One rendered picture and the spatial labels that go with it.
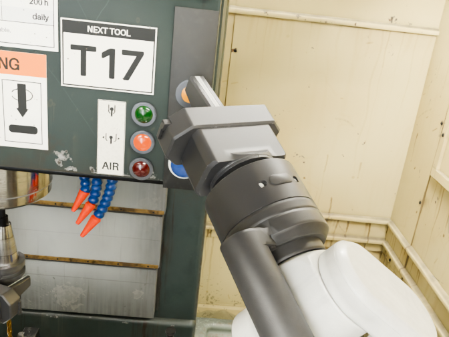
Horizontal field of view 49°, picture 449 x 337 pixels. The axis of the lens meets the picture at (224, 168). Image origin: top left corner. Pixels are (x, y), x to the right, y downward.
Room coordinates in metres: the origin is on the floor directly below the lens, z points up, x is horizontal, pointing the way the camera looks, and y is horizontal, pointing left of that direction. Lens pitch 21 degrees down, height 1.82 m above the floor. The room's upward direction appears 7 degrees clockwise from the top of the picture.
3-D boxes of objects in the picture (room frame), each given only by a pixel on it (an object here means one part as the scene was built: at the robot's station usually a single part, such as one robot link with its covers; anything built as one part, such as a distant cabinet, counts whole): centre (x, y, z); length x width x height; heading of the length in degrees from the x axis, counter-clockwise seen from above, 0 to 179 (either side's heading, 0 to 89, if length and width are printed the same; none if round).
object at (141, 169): (0.52, 0.09, 1.61); 0.02 x 0.01 x 0.02; 93
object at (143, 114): (0.52, 0.09, 1.68); 0.02 x 0.01 x 0.02; 93
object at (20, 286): (0.70, 0.32, 1.30); 0.06 x 0.02 x 0.03; 165
